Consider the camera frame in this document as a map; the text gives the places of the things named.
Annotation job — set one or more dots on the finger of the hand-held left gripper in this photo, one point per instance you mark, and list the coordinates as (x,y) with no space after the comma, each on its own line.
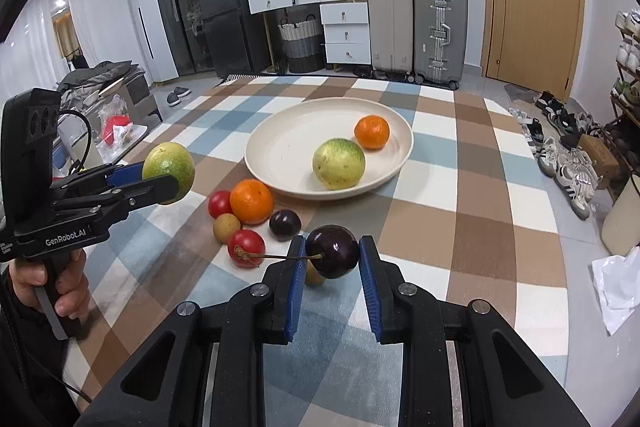
(125,174)
(150,193)

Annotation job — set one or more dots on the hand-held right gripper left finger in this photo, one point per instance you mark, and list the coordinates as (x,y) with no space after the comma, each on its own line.
(295,292)

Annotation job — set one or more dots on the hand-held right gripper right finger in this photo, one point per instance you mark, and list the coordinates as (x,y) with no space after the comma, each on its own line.
(371,297)

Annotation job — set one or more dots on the green yellow lemon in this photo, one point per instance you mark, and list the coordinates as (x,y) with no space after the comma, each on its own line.
(167,169)
(339,164)

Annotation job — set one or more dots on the dark purple cherry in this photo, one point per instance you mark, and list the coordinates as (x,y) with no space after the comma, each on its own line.
(285,225)
(332,252)

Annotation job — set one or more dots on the red cherry tomato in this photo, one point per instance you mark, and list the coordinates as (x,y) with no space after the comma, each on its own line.
(247,244)
(219,204)

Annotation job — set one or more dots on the brown longan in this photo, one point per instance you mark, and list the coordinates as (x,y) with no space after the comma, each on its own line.
(313,277)
(226,228)

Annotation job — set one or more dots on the orange tangerine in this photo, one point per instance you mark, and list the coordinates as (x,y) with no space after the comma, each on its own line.
(251,202)
(372,133)

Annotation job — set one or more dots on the cream round plate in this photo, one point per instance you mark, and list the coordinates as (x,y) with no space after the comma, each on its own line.
(290,147)

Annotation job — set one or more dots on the person's left hand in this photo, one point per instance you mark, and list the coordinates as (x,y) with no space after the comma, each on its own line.
(75,287)

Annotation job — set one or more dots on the red item in plastic bag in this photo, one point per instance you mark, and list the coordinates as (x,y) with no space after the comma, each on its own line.
(117,129)

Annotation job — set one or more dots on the grey slippers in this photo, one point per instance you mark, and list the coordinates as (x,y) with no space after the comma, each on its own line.
(177,96)

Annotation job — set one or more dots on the dark grey jacket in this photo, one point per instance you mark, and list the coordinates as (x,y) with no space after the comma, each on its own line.
(95,74)

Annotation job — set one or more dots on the white curtain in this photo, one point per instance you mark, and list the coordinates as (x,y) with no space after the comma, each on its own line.
(30,42)

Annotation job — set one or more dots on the striped rug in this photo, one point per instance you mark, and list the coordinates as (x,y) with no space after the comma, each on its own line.
(240,78)

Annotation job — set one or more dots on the checked tablecloth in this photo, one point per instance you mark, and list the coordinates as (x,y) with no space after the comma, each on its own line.
(450,167)

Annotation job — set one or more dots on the yellow mop pole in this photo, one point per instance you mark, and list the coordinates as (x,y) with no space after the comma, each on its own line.
(273,39)

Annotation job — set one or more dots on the black refrigerator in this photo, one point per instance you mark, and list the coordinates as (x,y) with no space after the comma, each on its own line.
(230,2)

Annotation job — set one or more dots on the grey white woven basket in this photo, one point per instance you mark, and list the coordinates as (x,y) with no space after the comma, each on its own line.
(301,42)

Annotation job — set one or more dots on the group of shoes on floor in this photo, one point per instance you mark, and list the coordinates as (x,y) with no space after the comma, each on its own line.
(565,167)

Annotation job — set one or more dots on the white plastic bag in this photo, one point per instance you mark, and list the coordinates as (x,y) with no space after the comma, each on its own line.
(617,287)

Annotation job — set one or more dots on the grey doormat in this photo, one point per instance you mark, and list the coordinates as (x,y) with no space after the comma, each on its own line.
(520,91)

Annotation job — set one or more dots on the white drawer cabinet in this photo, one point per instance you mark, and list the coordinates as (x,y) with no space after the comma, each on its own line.
(345,27)

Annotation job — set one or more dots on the brown cardboard box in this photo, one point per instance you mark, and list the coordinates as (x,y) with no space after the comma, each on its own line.
(597,157)

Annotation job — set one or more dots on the beige suitcase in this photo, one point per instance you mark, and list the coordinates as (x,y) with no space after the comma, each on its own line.
(390,24)

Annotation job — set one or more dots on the silver suitcase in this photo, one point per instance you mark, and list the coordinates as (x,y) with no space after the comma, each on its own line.
(440,32)

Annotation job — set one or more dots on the wooden door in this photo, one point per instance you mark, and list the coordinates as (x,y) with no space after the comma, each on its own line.
(532,7)

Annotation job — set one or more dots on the wooden shoe rack with shoes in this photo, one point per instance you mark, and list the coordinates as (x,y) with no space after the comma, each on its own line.
(627,57)

